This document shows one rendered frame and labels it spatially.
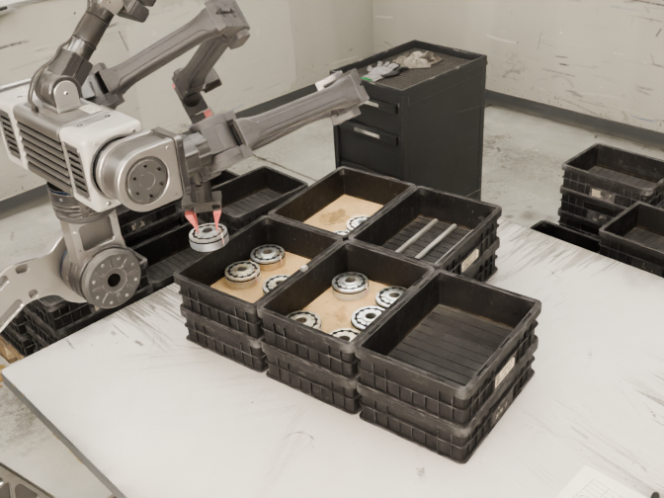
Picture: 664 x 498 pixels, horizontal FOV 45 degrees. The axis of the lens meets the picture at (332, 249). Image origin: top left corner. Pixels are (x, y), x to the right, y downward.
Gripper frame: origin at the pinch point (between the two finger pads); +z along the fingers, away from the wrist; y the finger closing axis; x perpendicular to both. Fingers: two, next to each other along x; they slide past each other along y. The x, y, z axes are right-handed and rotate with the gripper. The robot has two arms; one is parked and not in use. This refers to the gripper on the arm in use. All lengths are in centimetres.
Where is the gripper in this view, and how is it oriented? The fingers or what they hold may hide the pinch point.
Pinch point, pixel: (207, 228)
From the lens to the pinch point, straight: 214.8
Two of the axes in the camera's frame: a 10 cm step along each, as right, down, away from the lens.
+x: 1.2, 4.8, -8.7
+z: 0.9, 8.7, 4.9
